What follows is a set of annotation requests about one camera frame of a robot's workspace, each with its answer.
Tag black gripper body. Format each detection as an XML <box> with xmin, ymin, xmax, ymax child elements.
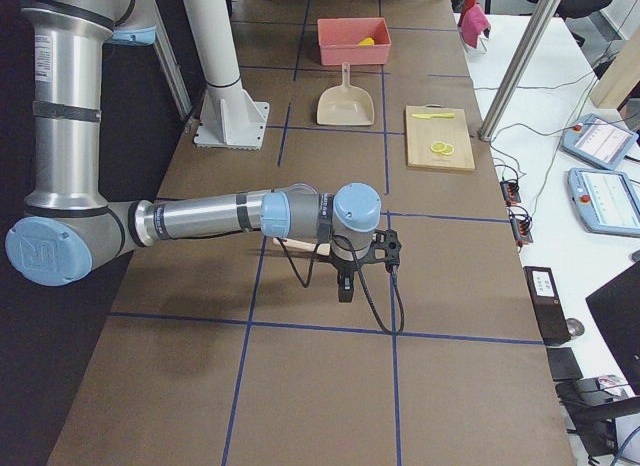
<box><xmin>330</xmin><ymin>233</ymin><xmax>373</xmax><ymax>281</ymax></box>

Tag beige hand brush black bristles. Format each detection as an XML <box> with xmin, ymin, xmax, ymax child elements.
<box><xmin>272</xmin><ymin>238</ymin><xmax>330</xmax><ymax>257</ymax></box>

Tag beige plastic dustpan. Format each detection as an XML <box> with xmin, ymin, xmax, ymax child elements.
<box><xmin>316</xmin><ymin>62</ymin><xmax>375</xmax><ymax>126</ymax></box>

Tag yellow toy potato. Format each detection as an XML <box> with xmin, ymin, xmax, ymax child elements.
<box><xmin>358</xmin><ymin>37</ymin><xmax>376</xmax><ymax>46</ymax></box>

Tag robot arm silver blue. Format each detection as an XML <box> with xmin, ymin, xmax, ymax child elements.
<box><xmin>5</xmin><ymin>0</ymin><xmax>394</xmax><ymax>302</ymax></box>

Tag pink plastic bin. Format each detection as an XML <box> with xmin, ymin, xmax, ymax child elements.
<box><xmin>317</xmin><ymin>17</ymin><xmax>391</xmax><ymax>66</ymax></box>

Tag lemon slice front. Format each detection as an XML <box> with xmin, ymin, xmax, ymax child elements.
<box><xmin>430</xmin><ymin>141</ymin><xmax>449</xmax><ymax>154</ymax></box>

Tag lemon slice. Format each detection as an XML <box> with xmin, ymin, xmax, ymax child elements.
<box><xmin>440</xmin><ymin>143</ymin><xmax>454</xmax><ymax>156</ymax></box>
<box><xmin>430</xmin><ymin>141</ymin><xmax>449</xmax><ymax>154</ymax></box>

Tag lemon slice back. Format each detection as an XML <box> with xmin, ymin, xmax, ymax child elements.
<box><xmin>440</xmin><ymin>143</ymin><xmax>454</xmax><ymax>156</ymax></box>

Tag wooden cutting board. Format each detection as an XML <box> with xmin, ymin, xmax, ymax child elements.
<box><xmin>405</xmin><ymin>106</ymin><xmax>475</xmax><ymax>172</ymax></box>

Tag yellow plastic knife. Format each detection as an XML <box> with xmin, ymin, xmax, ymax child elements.
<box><xmin>410</xmin><ymin>112</ymin><xmax>455</xmax><ymax>120</ymax></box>

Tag white pole with base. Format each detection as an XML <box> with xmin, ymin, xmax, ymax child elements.
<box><xmin>183</xmin><ymin>0</ymin><xmax>270</xmax><ymax>150</ymax></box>

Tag far black orange adapter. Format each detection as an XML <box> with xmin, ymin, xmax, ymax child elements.
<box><xmin>500</xmin><ymin>179</ymin><xmax>521</xmax><ymax>206</ymax></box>

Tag black orange adapter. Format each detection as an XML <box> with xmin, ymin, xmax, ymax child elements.
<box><xmin>500</xmin><ymin>179</ymin><xmax>521</xmax><ymax>206</ymax></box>
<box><xmin>509</xmin><ymin>212</ymin><xmax>533</xmax><ymax>247</ymax></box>

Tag near black orange adapter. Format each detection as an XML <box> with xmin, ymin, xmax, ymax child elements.
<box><xmin>509</xmin><ymin>212</ymin><xmax>533</xmax><ymax>247</ymax></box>

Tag black box with label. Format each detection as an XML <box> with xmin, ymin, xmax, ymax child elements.
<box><xmin>523</xmin><ymin>266</ymin><xmax>571</xmax><ymax>346</ymax></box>

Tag black flat device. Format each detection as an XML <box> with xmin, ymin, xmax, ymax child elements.
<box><xmin>546</xmin><ymin>347</ymin><xmax>583</xmax><ymax>382</ymax></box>

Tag black monitor corner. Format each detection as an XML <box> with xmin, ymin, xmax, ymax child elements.
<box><xmin>586</xmin><ymin>274</ymin><xmax>639</xmax><ymax>394</ymax></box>

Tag pink cloth on stand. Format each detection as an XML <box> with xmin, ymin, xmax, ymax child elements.
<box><xmin>459</xmin><ymin>4</ymin><xmax>491</xmax><ymax>50</ymax></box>

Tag near teach pendant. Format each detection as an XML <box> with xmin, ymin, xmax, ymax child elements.
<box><xmin>567</xmin><ymin>168</ymin><xmax>639</xmax><ymax>238</ymax></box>

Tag teach pendant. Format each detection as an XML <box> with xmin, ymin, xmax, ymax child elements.
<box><xmin>567</xmin><ymin>168</ymin><xmax>639</xmax><ymax>238</ymax></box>
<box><xmin>560</xmin><ymin>114</ymin><xmax>638</xmax><ymax>170</ymax></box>

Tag far teach pendant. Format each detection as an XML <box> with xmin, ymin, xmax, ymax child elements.
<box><xmin>560</xmin><ymin>114</ymin><xmax>638</xmax><ymax>170</ymax></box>

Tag black office chair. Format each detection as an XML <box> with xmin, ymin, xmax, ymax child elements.
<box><xmin>526</xmin><ymin>0</ymin><xmax>613</xmax><ymax>47</ymax></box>

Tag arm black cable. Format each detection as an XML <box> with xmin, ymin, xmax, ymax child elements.
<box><xmin>279</xmin><ymin>233</ymin><xmax>407</xmax><ymax>336</ymax></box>

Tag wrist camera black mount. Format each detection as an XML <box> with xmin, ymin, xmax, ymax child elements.
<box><xmin>364</xmin><ymin>229</ymin><xmax>402</xmax><ymax>274</ymax></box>

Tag aluminium frame post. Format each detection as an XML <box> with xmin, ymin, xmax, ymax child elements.
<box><xmin>478</xmin><ymin>0</ymin><xmax>561</xmax><ymax>142</ymax></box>

